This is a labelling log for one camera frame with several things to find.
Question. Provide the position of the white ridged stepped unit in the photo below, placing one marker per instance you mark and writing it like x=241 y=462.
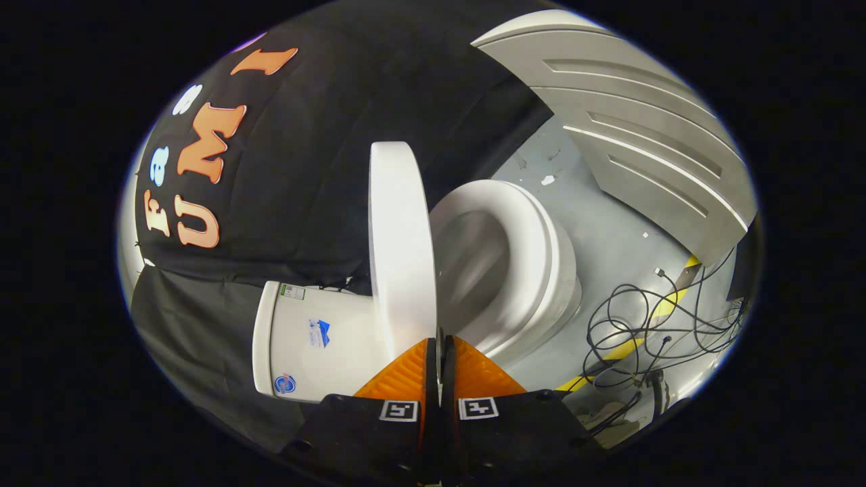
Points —
x=643 y=135

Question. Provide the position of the yellow floor tape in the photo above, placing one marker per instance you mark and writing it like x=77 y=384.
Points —
x=626 y=348

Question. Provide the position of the beige crumpled item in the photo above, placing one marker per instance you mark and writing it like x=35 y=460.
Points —
x=612 y=429

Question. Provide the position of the black backdrop cloth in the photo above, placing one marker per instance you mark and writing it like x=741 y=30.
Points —
x=325 y=169

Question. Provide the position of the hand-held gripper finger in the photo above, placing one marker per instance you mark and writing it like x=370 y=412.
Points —
x=448 y=433
x=431 y=433

